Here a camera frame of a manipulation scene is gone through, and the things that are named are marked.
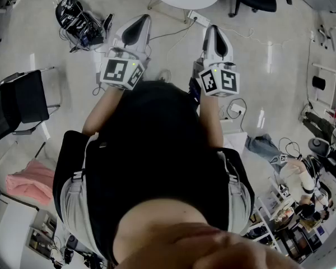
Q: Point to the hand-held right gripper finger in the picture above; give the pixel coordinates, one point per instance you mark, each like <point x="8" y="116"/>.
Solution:
<point x="225" y="52"/>
<point x="208" y="49"/>

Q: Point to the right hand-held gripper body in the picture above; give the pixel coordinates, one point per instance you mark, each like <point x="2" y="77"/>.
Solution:
<point x="226" y="83"/>

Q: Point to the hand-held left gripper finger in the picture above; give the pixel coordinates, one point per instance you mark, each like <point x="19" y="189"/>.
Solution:
<point x="120" y="36"/>
<point x="141" y="38"/>

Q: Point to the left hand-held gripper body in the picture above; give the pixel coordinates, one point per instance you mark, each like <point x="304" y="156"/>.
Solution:
<point x="114" y="71"/>

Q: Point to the person's right forearm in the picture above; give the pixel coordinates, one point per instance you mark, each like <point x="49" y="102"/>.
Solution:
<point x="211" y="122"/>

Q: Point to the person's grey shoulder harness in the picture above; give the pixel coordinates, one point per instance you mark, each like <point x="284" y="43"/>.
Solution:
<point x="72" y="206"/>

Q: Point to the person's left forearm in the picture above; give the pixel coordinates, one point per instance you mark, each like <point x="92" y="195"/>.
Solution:
<point x="96" y="113"/>

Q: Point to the white power adapter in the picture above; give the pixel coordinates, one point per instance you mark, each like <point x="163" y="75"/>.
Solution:
<point x="236" y="108"/>

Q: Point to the white power strip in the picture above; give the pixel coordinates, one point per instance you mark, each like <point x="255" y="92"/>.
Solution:
<point x="197" y="17"/>

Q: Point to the black helmet with printed tags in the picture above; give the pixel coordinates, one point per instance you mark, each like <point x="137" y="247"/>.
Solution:
<point x="70" y="13"/>

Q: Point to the white flat box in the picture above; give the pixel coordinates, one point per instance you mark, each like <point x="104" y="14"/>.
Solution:
<point x="235" y="141"/>

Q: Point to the black mesh office chair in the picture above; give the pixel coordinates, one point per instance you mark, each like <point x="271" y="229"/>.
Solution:
<point x="257" y="1"/>

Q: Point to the black folding chair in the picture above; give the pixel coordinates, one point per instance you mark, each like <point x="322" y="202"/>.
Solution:
<point x="30" y="94"/>

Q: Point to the person's black clothing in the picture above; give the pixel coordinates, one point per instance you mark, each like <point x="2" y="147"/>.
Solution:
<point x="156" y="150"/>

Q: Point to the black cylindrical bin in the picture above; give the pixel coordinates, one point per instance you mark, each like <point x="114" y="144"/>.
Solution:
<point x="318" y="82"/>

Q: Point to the pink cloth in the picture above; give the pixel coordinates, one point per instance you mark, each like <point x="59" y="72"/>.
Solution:
<point x="30" y="183"/>

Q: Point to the person's head and neck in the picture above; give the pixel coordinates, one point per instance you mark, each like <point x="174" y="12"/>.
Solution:
<point x="184" y="240"/>

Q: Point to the white cabinet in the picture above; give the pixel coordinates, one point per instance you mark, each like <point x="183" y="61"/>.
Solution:
<point x="8" y="228"/>

